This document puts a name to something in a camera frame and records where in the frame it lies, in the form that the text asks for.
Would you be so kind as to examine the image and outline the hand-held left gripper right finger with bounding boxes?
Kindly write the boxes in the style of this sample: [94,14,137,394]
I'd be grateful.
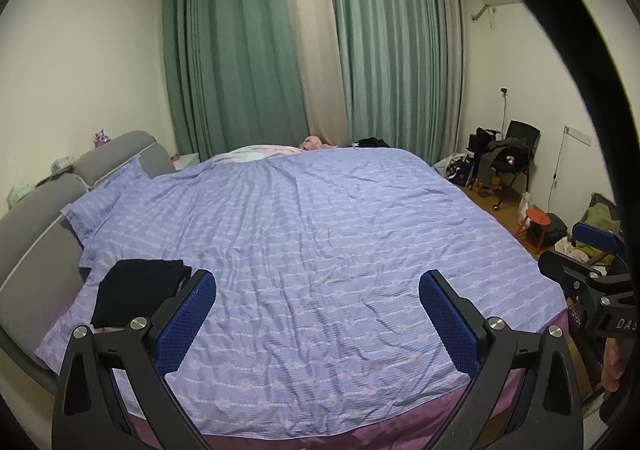
[419,270,585,450]

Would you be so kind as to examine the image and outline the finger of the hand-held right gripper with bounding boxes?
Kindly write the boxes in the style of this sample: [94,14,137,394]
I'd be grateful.
[572,222,630,277]
[537,250,603,291]

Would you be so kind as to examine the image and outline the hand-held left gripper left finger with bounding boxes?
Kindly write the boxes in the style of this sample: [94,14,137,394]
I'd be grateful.
[51,269,236,450]

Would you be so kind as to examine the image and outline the black pants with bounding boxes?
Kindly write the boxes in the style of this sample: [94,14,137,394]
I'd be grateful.
[90,259,194,331]

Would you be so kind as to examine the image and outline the person's right hand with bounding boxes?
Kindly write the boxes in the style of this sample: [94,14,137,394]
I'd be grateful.
[601,336,627,394]

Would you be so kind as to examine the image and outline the green cloth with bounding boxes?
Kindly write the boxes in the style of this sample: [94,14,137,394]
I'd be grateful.
[581,204,625,267]

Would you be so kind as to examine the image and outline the white cloth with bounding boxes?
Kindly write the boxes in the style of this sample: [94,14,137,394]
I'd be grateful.
[554,236,592,265]

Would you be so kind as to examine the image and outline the black floor bag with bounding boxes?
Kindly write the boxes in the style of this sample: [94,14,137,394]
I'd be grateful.
[542,212,569,247]

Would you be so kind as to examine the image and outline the orange stool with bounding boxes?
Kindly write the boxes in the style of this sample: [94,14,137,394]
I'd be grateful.
[514,207,552,251]

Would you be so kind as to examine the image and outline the white plastic bag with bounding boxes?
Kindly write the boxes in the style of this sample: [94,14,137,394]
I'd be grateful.
[517,192,537,221]

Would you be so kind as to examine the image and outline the purple bed sheet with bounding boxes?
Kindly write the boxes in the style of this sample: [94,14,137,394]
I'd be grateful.
[120,307,573,450]

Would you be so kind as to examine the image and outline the olive jacket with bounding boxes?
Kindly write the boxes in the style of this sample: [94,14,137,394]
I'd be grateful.
[486,137,532,177]

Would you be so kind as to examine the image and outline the black chair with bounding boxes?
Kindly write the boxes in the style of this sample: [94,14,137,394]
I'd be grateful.
[480,120,543,211]

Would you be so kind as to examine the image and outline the large white bag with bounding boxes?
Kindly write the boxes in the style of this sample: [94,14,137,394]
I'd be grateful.
[431,152,472,181]

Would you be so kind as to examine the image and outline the grey padded headboard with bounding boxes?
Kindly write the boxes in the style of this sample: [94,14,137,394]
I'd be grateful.
[0,130,177,398]

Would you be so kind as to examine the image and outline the white pink quilt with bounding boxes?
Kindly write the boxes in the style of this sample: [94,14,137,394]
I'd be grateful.
[209,145,302,165]

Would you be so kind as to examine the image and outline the green packet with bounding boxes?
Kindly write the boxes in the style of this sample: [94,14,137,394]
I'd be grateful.
[6,181,37,209]

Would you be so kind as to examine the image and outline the pink plush toy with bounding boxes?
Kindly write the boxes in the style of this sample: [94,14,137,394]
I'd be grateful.
[299,135,337,151]

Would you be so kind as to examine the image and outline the narrow beige curtain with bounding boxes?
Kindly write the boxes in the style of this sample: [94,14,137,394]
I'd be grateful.
[440,0,467,158]

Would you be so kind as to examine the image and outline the green curtain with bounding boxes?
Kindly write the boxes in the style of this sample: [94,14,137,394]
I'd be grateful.
[329,0,453,167]
[161,0,309,167]

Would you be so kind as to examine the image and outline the black cable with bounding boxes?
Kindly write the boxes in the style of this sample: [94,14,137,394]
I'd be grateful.
[442,0,640,450]

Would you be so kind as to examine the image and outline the white wall conduit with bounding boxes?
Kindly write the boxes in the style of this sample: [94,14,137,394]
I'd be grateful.
[564,126,594,147]

